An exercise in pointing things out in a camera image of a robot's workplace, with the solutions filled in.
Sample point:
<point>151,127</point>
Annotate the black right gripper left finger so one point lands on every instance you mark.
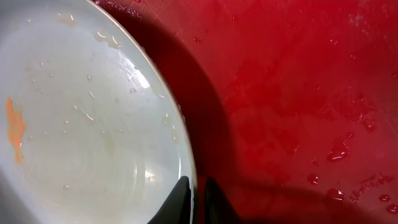
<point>177,207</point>

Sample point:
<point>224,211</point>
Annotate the light blue plate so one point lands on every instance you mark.
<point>90,131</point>

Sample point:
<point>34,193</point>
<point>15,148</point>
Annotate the red plastic tray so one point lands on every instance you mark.
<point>291,106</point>

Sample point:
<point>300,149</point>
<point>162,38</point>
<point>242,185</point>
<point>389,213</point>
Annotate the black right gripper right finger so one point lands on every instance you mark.
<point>218,209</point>

